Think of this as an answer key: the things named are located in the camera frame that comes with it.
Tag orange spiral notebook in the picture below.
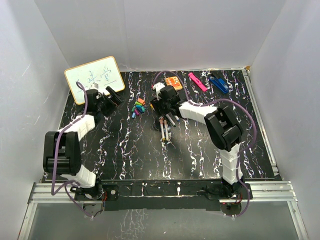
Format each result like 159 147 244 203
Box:
165 76 183 91

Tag orange highlighter cap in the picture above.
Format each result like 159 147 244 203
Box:
137 98 146 105

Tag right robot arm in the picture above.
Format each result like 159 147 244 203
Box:
151 83 243 199

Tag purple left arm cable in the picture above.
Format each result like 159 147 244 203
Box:
49 81 101 218

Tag small whiteboard with writing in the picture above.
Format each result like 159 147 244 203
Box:
64 56 125 105

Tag black mounting base bar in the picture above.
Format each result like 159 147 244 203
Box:
74 179 254 212

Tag pink utility knife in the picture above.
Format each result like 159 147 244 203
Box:
188 72 208 92

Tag aluminium frame rail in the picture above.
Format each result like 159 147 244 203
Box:
27 181 298 204

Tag pink cap white marker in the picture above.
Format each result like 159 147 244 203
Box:
159 118 166 142

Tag blue stapler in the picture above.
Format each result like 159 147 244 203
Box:
209 73 229 94

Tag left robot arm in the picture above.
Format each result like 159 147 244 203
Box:
43 82 122 200

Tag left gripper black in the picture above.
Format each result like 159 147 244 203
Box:
97 87 126 118

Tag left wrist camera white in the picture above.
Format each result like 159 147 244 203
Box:
90 82 104 93

